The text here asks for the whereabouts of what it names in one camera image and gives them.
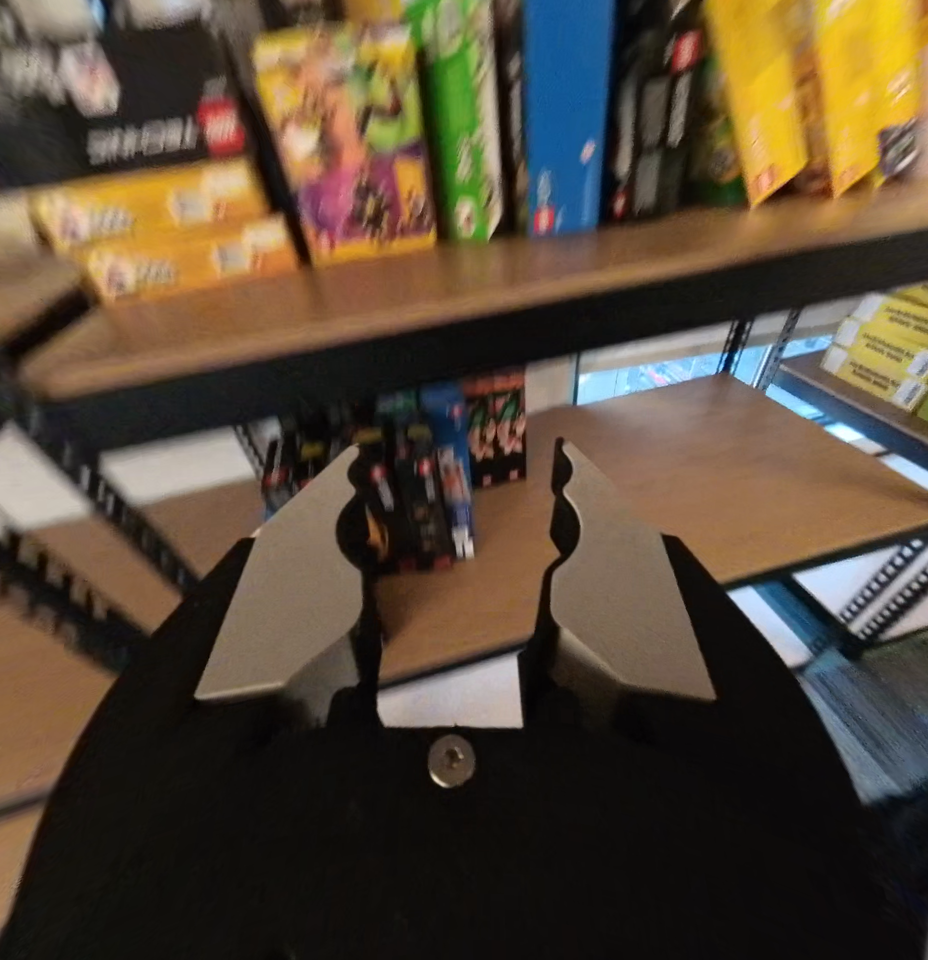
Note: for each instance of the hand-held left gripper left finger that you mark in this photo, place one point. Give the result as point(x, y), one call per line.
point(284, 615)

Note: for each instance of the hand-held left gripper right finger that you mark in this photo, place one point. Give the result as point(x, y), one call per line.
point(621, 615)

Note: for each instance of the black shelving rack with goods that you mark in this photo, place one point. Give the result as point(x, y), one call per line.
point(509, 300)

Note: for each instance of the row of dark toy boxes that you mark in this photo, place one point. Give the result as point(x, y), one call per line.
point(434, 487)

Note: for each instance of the stack of yellow-green boxes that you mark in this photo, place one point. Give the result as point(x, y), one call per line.
point(884, 352)

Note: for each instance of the row of colourful toy boxes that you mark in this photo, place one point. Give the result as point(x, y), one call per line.
point(561, 112)

